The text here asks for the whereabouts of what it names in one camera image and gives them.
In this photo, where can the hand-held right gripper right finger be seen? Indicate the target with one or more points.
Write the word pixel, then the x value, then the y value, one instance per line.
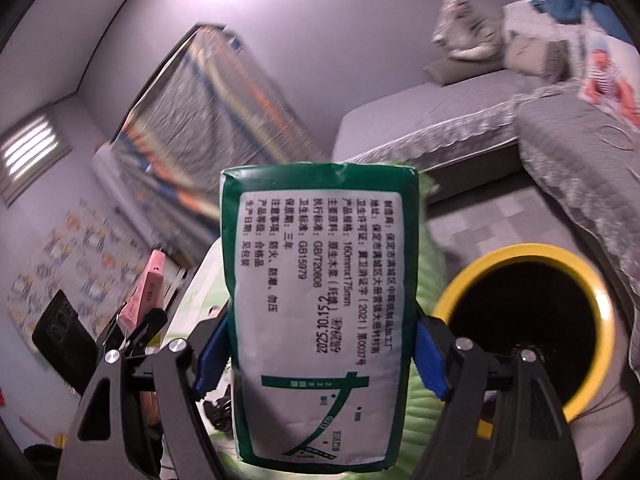
pixel 430 360

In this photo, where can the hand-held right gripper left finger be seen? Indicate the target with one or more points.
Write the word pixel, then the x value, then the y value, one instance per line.
pixel 210 355

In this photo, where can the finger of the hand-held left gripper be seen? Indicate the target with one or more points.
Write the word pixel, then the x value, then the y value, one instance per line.
pixel 147 327

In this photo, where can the pink tube with blue cap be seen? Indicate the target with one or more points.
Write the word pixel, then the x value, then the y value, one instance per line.
pixel 145 290

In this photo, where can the yellow rimmed black bin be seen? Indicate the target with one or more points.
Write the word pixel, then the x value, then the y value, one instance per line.
pixel 525 300

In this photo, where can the green white tissue pack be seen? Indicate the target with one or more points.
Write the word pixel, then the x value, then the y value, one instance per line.
pixel 320 285

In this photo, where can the green checked tablecloth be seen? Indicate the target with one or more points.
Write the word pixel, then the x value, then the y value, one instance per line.
pixel 430 280

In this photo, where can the black smartphone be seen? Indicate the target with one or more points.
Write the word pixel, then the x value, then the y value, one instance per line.
pixel 55 325

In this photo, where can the window with blinds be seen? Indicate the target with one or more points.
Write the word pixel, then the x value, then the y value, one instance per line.
pixel 32 160

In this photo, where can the patterned hanging curtain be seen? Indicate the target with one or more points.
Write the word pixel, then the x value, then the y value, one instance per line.
pixel 200 125

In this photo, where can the grey quilted bedspread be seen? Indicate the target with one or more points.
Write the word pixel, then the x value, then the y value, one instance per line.
pixel 580 160

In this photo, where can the dark grey pillow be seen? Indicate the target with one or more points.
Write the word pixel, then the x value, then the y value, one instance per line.
pixel 460 70

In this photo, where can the brown pillow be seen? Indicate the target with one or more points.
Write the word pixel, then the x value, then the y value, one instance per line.
pixel 537 57

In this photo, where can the plastic wrapped plush toy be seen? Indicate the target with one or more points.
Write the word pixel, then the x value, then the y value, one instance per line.
pixel 467 25

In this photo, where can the white pillow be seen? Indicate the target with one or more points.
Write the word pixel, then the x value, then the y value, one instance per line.
pixel 540 20

